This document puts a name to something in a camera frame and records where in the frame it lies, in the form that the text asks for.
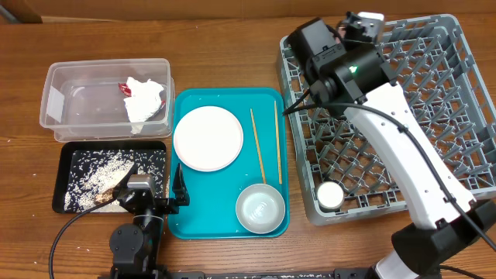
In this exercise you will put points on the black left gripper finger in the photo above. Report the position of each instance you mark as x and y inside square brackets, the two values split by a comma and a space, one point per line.
[123, 182]
[181, 195]

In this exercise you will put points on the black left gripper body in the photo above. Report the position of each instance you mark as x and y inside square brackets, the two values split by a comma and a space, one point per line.
[165, 207]

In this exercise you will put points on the white rice pile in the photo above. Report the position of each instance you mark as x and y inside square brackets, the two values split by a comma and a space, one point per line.
[95, 171]

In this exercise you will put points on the large white plate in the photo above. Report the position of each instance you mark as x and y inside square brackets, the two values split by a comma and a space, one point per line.
[208, 138]

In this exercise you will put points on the grey ceramic bowl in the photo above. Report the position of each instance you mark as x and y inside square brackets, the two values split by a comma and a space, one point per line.
[260, 208]

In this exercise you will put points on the wooden chopstick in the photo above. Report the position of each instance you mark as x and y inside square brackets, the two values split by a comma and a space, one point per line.
[278, 147]
[260, 159]

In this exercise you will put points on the white paper cup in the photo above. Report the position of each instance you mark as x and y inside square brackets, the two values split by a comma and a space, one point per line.
[330, 195]

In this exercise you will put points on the brown food scrap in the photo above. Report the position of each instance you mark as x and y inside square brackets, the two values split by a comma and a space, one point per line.
[103, 197]

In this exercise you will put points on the red foil snack wrapper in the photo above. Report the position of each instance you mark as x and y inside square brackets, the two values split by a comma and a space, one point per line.
[124, 88]

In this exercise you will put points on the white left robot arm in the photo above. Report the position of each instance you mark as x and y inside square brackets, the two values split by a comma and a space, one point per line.
[135, 245]

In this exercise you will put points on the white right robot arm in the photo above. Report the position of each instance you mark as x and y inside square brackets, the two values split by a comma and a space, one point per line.
[348, 76]

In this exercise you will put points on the black rectangular waste tray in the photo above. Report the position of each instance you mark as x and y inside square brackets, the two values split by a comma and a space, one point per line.
[69, 148]

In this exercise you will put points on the clear plastic waste bin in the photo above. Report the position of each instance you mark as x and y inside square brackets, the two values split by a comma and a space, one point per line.
[82, 100]

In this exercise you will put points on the grey plastic dishwasher rack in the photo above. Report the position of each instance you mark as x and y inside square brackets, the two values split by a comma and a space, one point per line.
[445, 93]

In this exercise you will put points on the teal plastic serving tray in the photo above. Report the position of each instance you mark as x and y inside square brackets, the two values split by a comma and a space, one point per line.
[212, 210]

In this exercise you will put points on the black rail at table edge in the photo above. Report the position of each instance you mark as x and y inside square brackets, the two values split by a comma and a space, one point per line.
[339, 273]

